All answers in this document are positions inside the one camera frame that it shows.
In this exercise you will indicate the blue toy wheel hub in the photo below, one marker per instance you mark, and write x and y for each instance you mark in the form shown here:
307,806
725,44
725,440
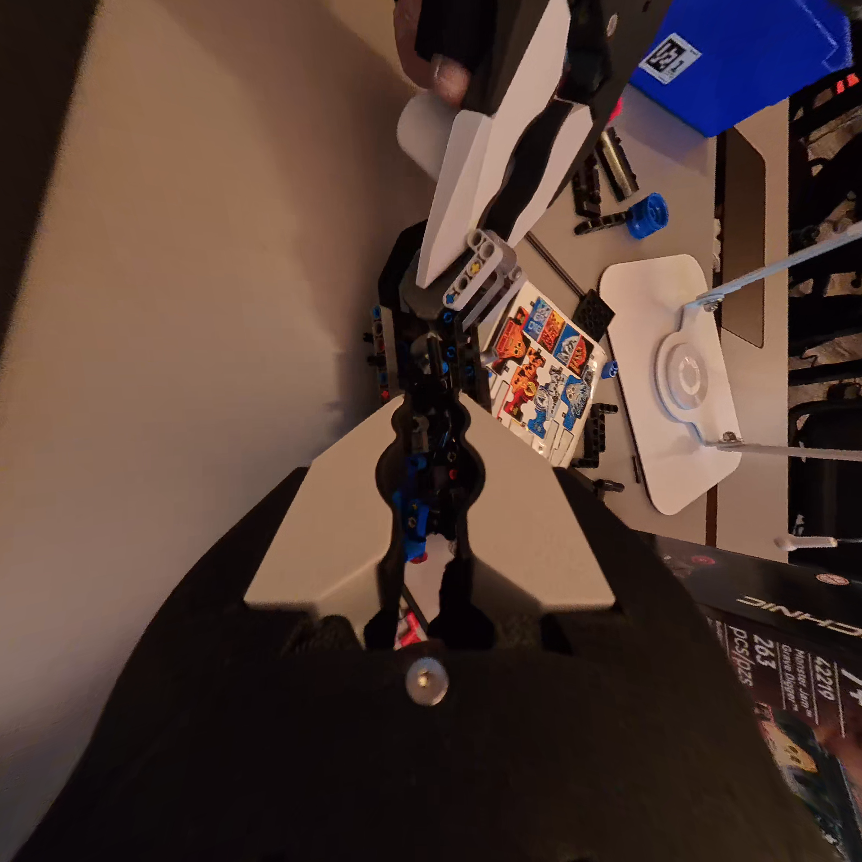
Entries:
648,215

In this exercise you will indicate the toy car chassis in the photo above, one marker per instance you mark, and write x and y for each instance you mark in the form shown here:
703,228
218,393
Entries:
431,377

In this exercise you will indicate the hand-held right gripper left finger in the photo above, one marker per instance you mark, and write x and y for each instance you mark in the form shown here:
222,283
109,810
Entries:
323,539

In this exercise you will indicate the black toy frame piece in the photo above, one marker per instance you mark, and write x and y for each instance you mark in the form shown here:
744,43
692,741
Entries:
586,192

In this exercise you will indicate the black curved toy panel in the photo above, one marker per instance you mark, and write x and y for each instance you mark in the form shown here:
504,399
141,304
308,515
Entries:
618,161

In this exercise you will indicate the black long axle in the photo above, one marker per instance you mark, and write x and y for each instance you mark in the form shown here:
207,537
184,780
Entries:
555,266

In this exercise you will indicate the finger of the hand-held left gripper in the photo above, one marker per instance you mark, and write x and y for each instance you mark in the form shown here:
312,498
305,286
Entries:
566,148
464,175

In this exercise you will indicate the black long toy beam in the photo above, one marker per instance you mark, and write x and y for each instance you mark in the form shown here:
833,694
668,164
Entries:
603,223

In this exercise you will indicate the dark desk cover panel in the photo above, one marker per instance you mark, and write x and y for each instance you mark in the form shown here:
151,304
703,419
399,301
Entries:
744,236

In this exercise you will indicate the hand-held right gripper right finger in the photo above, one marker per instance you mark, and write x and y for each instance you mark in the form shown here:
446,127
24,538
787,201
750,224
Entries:
532,539

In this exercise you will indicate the black toy connector piece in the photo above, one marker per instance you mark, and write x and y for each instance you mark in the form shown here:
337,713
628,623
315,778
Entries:
606,485

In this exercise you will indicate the pile of small toy pins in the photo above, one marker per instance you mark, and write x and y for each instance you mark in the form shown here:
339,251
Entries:
411,630

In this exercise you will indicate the black toy set box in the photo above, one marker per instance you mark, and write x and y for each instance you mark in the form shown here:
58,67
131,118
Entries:
774,640

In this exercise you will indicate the grey desk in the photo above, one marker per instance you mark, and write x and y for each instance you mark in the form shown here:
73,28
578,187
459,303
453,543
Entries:
202,337

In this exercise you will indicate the blue tagged storage bin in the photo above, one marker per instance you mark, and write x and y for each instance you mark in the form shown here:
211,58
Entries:
741,67

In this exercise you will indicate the white book stand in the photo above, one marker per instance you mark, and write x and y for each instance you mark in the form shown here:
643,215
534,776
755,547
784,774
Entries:
687,377

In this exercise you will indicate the colourful sticker sheet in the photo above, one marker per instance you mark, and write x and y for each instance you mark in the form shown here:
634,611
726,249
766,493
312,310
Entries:
545,377

